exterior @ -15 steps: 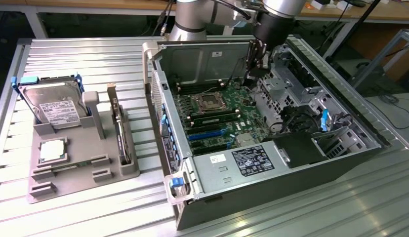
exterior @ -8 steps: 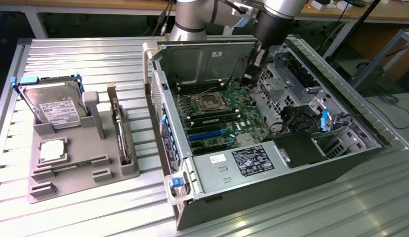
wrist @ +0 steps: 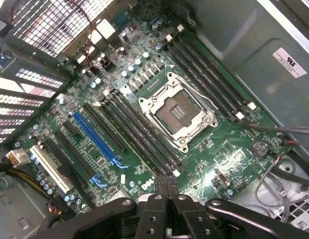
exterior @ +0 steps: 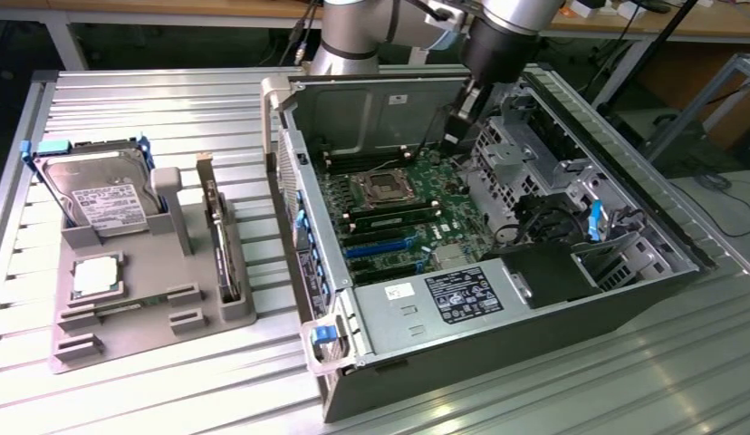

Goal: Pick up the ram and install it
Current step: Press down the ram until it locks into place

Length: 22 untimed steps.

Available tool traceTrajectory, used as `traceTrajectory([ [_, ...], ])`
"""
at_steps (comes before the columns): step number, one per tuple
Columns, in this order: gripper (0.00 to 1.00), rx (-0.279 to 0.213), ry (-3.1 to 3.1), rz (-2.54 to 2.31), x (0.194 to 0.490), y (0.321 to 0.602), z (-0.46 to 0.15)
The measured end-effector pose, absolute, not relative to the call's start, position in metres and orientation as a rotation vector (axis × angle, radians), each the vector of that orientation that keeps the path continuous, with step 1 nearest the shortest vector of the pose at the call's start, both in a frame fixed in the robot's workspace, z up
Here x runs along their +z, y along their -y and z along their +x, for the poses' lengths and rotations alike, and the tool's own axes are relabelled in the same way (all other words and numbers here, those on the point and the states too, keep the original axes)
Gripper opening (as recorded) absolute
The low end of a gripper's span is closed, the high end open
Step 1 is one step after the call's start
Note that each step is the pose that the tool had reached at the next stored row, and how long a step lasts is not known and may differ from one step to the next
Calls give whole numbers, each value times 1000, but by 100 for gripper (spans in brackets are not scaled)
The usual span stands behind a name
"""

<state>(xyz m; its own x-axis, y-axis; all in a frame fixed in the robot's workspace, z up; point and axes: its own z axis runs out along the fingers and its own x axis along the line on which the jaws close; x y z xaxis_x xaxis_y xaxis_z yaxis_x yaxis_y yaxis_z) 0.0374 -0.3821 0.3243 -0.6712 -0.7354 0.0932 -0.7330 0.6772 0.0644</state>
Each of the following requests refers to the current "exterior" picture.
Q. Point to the graphics card standing upright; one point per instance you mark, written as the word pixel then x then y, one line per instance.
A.
pixel 221 226

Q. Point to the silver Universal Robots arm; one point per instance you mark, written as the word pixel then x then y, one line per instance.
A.
pixel 345 31

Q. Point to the metal CPU socket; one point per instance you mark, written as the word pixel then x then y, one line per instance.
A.
pixel 380 186

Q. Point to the black RAM slot bank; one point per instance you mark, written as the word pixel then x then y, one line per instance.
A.
pixel 366 161

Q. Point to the black slanted pole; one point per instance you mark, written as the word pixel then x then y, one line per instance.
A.
pixel 653 50

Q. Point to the open black PC case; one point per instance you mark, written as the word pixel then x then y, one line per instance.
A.
pixel 472 362

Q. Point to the silver chipset heatsink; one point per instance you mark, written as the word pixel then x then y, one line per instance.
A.
pixel 456 259

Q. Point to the grey power supply unit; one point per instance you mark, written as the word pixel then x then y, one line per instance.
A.
pixel 400 317

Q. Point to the metal disk bay cage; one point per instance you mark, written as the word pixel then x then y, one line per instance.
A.
pixel 514 149

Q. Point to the green motherboard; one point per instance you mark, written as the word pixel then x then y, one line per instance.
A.
pixel 438 199

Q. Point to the blue case release latch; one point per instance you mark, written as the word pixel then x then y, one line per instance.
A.
pixel 325 334

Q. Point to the grey parts rack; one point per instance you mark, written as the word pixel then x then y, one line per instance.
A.
pixel 140 290

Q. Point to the wooden desk grey legs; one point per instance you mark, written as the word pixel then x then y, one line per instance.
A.
pixel 140 6

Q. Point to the black expansion slot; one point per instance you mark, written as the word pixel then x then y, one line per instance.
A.
pixel 388 273

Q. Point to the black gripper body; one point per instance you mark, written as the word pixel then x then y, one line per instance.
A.
pixel 500 52

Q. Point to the blue disk bay latch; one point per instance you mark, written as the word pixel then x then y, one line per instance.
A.
pixel 598 219

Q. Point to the wooden desk with boxes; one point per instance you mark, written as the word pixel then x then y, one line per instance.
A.
pixel 653 25

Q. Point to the silver CPU chip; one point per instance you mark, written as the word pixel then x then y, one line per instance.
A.
pixel 97 276

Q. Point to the installed green RAM stick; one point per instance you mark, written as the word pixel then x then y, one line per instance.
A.
pixel 392 218

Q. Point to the aluminium profile frame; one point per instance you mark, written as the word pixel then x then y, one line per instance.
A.
pixel 708 90

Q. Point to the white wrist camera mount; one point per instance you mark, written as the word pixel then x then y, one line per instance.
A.
pixel 444 13

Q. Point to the loose green RAM stick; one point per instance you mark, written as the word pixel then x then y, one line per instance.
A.
pixel 130 307

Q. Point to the hard disk in blue carrier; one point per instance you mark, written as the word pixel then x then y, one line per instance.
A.
pixel 100 190

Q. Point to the blue expansion slot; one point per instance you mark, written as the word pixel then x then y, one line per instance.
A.
pixel 377 247

